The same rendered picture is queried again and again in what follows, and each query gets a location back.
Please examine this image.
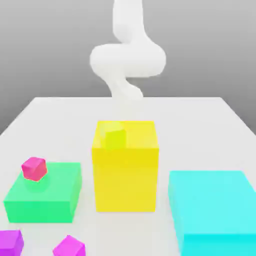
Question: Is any large green box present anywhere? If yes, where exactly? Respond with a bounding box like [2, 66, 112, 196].
[3, 161, 83, 224]

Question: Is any small magenta cube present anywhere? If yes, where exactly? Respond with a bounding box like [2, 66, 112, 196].
[0, 229, 25, 256]
[52, 234, 87, 256]

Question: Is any large cyan box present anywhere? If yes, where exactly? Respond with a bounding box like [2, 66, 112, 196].
[167, 170, 256, 256]

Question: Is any small yellow cube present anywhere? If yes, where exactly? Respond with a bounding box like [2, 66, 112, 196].
[99, 121, 127, 151]

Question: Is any small pink cube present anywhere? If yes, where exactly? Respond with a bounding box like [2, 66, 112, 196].
[21, 156, 48, 182]

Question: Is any large yellow box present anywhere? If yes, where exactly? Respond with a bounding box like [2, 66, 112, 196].
[91, 120, 160, 213]

